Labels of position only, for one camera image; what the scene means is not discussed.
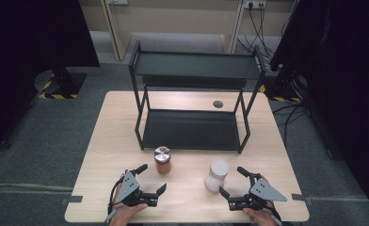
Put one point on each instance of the white wall socket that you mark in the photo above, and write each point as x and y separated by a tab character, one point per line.
117	2
254	3

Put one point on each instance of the black curtain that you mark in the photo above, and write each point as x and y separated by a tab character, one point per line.
22	47
345	62

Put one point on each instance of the black two-tier metal shelf rack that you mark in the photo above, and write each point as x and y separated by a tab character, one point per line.
192	130

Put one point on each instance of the stand base with striped tape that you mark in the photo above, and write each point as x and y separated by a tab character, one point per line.
283	91
63	84

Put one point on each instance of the person's right hand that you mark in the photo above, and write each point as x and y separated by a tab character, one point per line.
259	217

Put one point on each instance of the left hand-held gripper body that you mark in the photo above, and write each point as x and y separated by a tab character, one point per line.
129	186

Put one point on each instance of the orange jar with silver lid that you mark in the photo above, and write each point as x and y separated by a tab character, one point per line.
163	167

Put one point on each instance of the beige partition panel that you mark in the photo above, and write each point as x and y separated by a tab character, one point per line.
116	31

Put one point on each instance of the round grey table grommet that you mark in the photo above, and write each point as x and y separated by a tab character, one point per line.
218	104

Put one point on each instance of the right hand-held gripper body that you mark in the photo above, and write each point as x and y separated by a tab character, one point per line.
264	191

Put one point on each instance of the person's left hand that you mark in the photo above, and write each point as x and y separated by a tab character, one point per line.
126	215

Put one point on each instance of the glass jar with white lid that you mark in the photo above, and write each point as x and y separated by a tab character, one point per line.
218	170

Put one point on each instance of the grey tape strip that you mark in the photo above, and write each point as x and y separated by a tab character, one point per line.
301	198
72	199

